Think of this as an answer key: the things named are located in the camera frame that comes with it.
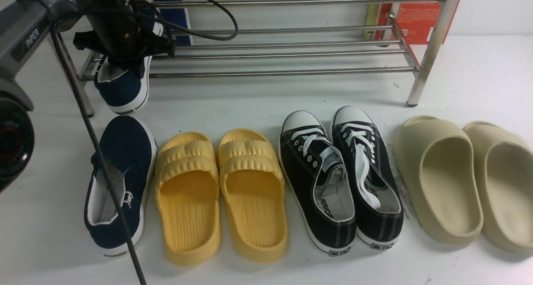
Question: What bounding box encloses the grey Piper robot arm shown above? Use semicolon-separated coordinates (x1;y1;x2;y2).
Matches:
0;0;174;191

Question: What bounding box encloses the left beige foam slide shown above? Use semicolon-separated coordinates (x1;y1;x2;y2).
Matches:
392;116;483;245

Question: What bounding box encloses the black canvas sneaker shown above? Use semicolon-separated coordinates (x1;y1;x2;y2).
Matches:
278;110;356;257
330;106;404;250

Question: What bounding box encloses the stainless steel shoe rack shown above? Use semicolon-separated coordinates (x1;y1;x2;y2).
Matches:
58;0;465;119

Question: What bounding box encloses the blue box behind rack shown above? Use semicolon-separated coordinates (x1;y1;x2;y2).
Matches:
152;0;193;47

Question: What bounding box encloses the left black canvas sneaker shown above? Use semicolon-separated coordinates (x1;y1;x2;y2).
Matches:
278;110;356;257

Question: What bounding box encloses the yellow rubber slipper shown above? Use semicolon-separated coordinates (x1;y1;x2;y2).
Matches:
154;132;222;266
218;128;289;263

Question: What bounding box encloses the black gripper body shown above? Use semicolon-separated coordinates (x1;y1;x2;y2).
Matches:
73;0;175;73

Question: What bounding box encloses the right beige foam slide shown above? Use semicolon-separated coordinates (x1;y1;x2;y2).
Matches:
463;121;533;256

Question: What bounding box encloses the red orange box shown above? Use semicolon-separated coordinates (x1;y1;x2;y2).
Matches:
365;3;440;45

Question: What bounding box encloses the right yellow rubber slipper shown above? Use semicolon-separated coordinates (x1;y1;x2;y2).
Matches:
218;128;289;263

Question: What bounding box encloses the beige foam slide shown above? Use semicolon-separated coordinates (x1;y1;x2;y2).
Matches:
392;116;483;245
463;121;533;256

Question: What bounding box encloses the navy slip-on shoe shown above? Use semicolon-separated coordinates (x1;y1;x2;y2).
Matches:
84;116;157;257
94;56;152;116

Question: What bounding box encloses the left yellow rubber slipper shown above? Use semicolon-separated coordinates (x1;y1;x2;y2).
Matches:
154;132;222;266

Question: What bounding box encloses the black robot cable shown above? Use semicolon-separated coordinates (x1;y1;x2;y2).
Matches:
42;0;239;285

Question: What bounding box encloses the right black canvas sneaker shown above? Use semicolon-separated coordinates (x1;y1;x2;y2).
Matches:
330;106;404;250

